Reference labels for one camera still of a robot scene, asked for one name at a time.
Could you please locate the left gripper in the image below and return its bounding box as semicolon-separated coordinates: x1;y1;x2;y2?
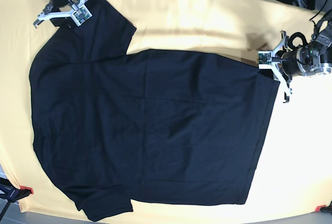
271;31;331;103

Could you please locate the dark navy T-shirt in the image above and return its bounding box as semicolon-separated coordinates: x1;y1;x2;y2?
29;0;279;221

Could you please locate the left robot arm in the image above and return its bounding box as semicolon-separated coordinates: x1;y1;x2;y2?
271;10;331;103

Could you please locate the right red black clamp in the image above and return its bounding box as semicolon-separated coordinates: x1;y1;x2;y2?
315;202;332;214

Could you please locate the red black clamp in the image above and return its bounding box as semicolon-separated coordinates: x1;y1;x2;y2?
1;177;34;203
315;202;332;214

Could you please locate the left red black clamp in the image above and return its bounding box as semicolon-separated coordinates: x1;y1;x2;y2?
1;177;34;203

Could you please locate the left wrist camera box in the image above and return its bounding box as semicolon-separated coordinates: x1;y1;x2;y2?
258;51;272;69

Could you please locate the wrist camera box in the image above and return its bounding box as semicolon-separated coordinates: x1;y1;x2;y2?
258;51;272;69
71;7;92;26

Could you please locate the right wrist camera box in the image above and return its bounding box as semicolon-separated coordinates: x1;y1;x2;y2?
71;7;92;26

